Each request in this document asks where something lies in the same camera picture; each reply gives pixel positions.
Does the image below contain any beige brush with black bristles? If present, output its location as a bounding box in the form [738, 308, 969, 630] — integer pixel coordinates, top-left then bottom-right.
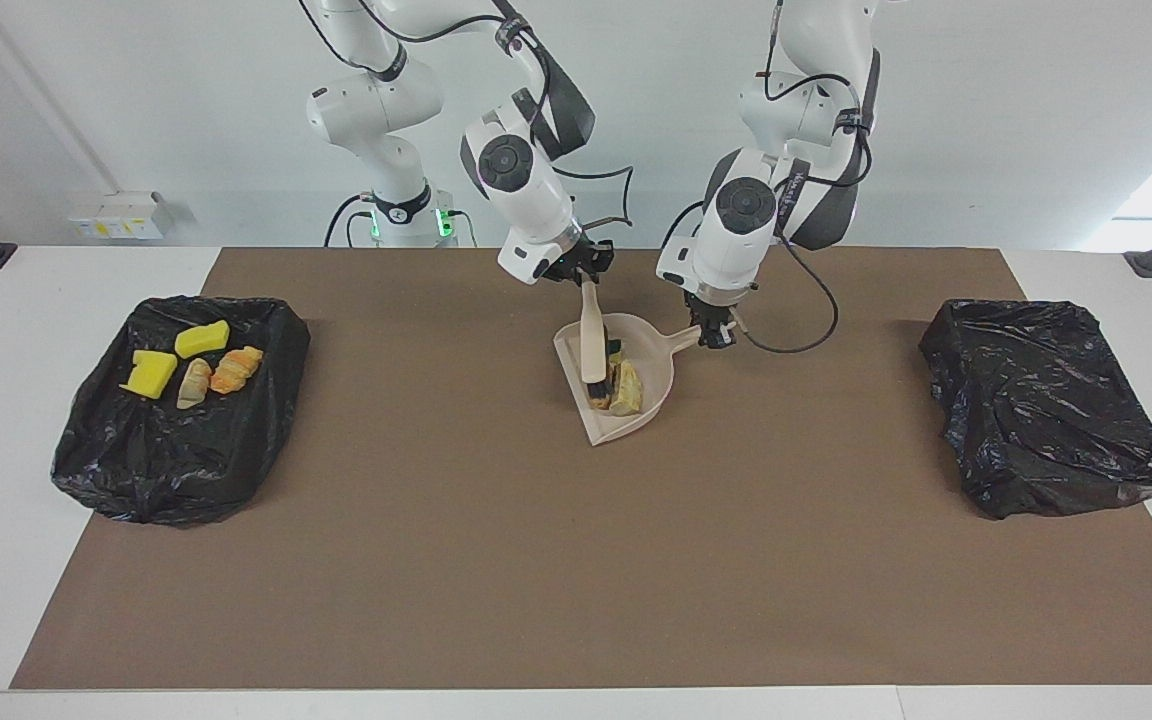
[579, 281, 610, 387]

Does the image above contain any beige plastic dustpan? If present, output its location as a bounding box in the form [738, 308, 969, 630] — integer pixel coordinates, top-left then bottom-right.
[553, 313, 703, 447]

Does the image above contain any pale foam piece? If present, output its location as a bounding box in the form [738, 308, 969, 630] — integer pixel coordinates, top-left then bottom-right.
[177, 358, 213, 411]
[610, 361, 644, 418]

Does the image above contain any orange croissant piece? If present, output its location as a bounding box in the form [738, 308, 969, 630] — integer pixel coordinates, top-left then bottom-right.
[210, 345, 265, 395]

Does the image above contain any rounded yellow sponge piece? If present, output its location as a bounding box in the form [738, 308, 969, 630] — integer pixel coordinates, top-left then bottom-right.
[174, 319, 231, 359]

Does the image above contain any notched yellow sponge piece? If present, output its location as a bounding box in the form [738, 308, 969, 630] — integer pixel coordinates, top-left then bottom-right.
[119, 349, 179, 400]

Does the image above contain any black trash bag bin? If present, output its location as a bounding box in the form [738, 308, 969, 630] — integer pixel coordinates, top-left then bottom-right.
[50, 295, 312, 528]
[918, 298, 1152, 520]

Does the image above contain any brown table mat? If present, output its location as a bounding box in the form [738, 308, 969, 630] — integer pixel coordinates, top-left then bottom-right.
[9, 247, 1152, 691]

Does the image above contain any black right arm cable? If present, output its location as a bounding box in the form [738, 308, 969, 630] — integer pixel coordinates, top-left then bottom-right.
[298, 0, 635, 233]

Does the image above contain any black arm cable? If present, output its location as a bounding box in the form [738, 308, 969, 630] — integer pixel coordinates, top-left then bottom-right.
[298, 0, 635, 233]
[734, 0, 877, 355]

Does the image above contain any black left base cable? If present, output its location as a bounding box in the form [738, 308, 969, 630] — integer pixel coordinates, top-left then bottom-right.
[662, 198, 707, 248]

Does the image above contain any black base cable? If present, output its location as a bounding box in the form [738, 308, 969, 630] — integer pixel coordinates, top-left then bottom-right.
[324, 193, 379, 248]
[662, 198, 707, 248]

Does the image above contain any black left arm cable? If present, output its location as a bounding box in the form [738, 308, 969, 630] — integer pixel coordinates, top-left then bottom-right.
[734, 0, 877, 355]

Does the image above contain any black right base cable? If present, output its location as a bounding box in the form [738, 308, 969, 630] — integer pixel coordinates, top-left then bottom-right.
[324, 193, 379, 248]

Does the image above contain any white wall socket box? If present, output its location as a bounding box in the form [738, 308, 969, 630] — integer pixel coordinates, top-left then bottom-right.
[69, 192, 165, 241]

